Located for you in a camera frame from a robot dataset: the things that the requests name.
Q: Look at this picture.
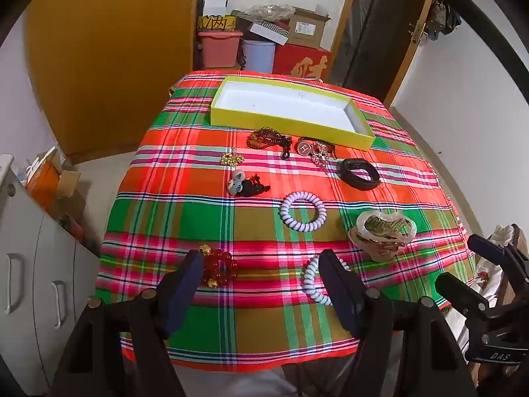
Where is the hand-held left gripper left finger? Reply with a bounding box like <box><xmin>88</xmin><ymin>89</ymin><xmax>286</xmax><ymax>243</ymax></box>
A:
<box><xmin>52</xmin><ymin>249</ymin><xmax>205</xmax><ymax>397</ymax></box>

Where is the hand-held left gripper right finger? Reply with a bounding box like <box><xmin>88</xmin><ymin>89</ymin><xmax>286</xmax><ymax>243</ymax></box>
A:
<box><xmin>319</xmin><ymin>249</ymin><xmax>476</xmax><ymax>397</ymax></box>

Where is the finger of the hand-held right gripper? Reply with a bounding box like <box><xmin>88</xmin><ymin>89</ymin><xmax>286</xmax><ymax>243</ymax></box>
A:
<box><xmin>468</xmin><ymin>223</ymin><xmax>529</xmax><ymax>294</ymax></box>
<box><xmin>435</xmin><ymin>272</ymin><xmax>503</xmax><ymax>323</ymax></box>

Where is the red bead bracelet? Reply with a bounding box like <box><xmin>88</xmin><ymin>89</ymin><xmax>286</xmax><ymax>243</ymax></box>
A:
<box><xmin>198</xmin><ymin>244</ymin><xmax>239</xmax><ymax>289</ymax></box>

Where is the clear hair claw clip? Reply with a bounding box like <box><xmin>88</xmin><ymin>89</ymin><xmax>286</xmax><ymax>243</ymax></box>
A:
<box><xmin>348</xmin><ymin>210</ymin><xmax>418</xmax><ymax>263</ymax></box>

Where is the black smart band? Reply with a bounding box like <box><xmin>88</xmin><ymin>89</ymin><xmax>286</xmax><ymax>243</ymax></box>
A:
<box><xmin>340</xmin><ymin>158</ymin><xmax>381</xmax><ymax>191</ymax></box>

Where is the mouse hair clip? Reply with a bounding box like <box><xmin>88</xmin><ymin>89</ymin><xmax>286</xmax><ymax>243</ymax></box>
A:
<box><xmin>225</xmin><ymin>169</ymin><xmax>271</xmax><ymax>198</ymax></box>

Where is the gold bell cluster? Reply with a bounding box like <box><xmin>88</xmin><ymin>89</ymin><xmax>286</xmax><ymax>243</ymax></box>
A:
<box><xmin>220</xmin><ymin>148</ymin><xmax>245</xmax><ymax>168</ymax></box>

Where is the black hair tie with pendant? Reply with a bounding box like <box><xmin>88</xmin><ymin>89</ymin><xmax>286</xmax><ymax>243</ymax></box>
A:
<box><xmin>295</xmin><ymin>136</ymin><xmax>344</xmax><ymax>170</ymax></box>

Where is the yellow shallow box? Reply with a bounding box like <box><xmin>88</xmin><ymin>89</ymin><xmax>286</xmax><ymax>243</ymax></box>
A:
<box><xmin>210</xmin><ymin>76</ymin><xmax>376</xmax><ymax>152</ymax></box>

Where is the white printed cloth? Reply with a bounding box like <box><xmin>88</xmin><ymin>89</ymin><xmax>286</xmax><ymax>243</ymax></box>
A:
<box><xmin>446</xmin><ymin>223</ymin><xmax>521</xmax><ymax>340</ymax></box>

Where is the plaid tablecloth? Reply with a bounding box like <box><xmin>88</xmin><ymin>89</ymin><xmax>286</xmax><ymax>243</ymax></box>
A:
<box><xmin>94</xmin><ymin>70</ymin><xmax>478</xmax><ymax>371</ymax></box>

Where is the grey cabinet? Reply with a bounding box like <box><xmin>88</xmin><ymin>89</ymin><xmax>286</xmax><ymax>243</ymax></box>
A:
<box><xmin>0</xmin><ymin>154</ymin><xmax>102</xmax><ymax>397</ymax></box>

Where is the small cardboard box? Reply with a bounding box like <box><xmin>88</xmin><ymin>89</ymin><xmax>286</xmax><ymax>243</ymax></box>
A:
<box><xmin>55</xmin><ymin>169</ymin><xmax>82</xmax><ymax>200</ymax></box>

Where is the orange container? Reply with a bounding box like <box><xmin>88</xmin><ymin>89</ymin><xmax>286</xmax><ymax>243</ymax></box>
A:
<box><xmin>25</xmin><ymin>161</ymin><xmax>61</xmax><ymax>211</ymax></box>

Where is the door lock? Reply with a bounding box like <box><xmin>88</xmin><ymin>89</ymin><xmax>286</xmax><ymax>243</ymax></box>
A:
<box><xmin>407</xmin><ymin>21</ymin><xmax>428</xmax><ymax>44</ymax></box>

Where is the red box with gold print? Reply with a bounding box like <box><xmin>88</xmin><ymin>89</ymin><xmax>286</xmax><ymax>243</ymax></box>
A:
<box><xmin>272</xmin><ymin>43</ymin><xmax>333</xmax><ymax>81</ymax></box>

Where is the pink plastic bin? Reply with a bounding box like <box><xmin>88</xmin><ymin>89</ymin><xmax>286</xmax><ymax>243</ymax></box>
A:
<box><xmin>197</xmin><ymin>30</ymin><xmax>244</xmax><ymax>69</ymax></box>

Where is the light blue round bin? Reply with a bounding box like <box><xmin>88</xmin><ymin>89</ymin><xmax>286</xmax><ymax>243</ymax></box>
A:
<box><xmin>242</xmin><ymin>39</ymin><xmax>276</xmax><ymax>74</ymax></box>

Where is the dark door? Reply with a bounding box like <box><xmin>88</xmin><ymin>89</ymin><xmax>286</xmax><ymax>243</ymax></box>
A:
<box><xmin>331</xmin><ymin>0</ymin><xmax>434</xmax><ymax>104</ymax></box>

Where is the wooden wardrobe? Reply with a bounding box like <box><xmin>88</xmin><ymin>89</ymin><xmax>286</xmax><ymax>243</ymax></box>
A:
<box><xmin>25</xmin><ymin>0</ymin><xmax>203</xmax><ymax>162</ymax></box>

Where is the brown cardboard box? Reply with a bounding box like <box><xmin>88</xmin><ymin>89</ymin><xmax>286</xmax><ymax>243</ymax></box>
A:
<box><xmin>287</xmin><ymin>4</ymin><xmax>331</xmax><ymax>49</ymax></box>

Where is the white box with striped edge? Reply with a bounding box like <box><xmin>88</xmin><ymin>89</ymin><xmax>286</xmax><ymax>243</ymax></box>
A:
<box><xmin>248</xmin><ymin>22</ymin><xmax>289</xmax><ymax>45</ymax></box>

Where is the striped flat box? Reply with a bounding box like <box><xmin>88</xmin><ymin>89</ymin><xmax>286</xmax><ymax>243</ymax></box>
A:
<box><xmin>229</xmin><ymin>9</ymin><xmax>267</xmax><ymax>23</ymax></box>

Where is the plastic bag of gold items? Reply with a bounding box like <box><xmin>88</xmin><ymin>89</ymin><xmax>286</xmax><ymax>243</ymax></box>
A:
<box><xmin>250</xmin><ymin>3</ymin><xmax>296</xmax><ymax>21</ymax></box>

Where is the brown bead necklace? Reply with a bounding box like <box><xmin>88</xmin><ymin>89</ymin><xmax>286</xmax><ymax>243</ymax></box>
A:
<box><xmin>247</xmin><ymin>127</ymin><xmax>295</xmax><ymax>162</ymax></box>

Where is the thick black cable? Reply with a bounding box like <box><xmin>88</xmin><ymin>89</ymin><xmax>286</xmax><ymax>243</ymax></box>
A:
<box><xmin>422</xmin><ymin>0</ymin><xmax>529</xmax><ymax>104</ymax></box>

